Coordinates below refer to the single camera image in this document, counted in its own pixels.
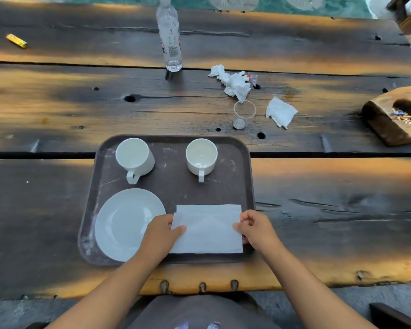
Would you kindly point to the person's right hand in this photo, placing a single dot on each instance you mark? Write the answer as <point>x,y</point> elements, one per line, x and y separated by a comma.
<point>260,234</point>

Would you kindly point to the yellow lighter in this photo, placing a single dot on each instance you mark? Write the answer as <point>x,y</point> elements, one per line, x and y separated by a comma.
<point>16,41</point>

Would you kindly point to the person's left hand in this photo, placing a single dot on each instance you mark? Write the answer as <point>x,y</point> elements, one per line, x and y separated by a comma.
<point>157,238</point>

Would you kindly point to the pile of cigarette butts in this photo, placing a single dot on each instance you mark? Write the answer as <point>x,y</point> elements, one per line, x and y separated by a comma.
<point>403,117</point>

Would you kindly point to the person's grey shorts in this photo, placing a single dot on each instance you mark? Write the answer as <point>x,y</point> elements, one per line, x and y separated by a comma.
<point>198,313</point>

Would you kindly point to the person's right forearm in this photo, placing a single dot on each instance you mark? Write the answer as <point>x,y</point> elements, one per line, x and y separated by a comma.
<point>311,291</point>

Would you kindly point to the brown plastic serving tray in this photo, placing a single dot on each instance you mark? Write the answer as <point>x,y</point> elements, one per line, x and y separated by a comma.
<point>171,188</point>

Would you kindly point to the person's left forearm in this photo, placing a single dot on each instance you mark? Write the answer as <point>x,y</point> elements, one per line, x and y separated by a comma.
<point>106,294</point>

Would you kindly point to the wooden chair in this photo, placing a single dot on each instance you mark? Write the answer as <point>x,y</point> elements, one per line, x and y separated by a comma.
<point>409,13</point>

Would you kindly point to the tilted white ceramic cup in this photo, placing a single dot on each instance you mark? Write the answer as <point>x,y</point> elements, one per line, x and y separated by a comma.
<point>134,157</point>

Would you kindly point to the clear plastic water bottle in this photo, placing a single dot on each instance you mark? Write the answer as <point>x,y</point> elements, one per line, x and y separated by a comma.
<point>169,34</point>

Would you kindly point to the dark wooden bench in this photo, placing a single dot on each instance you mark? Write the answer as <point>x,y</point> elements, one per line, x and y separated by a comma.
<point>394,318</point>

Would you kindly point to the wooden block ashtray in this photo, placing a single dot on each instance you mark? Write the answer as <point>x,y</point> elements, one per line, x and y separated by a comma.
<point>380,119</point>

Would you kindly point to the small clear plastic wrapper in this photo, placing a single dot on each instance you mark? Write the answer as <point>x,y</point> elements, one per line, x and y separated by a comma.
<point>253,78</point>

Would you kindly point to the folded white tissue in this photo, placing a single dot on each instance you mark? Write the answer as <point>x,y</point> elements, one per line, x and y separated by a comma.
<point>281,113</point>

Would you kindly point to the white ceramic plate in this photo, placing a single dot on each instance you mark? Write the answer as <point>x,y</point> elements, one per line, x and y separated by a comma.
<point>123,222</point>

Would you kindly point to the person's left thumb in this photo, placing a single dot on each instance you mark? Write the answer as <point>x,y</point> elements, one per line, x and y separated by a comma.
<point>178,230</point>

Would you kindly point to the clear plastic cup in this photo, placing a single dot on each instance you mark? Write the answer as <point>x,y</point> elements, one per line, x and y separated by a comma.
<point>243,114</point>

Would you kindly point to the upright white ceramic cup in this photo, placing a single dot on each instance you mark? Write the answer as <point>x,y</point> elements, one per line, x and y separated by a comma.
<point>201,157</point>

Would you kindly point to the crumpled white tissue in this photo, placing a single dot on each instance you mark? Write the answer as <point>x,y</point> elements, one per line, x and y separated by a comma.
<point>234,83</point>

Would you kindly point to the person's right thumb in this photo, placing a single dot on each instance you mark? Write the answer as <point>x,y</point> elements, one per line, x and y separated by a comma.
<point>240,227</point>

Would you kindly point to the round grey stepping stone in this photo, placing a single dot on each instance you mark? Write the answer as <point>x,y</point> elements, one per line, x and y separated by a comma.
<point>304,1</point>
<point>233,2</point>

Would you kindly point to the white paper napkin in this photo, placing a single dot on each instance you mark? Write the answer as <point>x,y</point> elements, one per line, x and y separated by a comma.
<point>209,232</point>

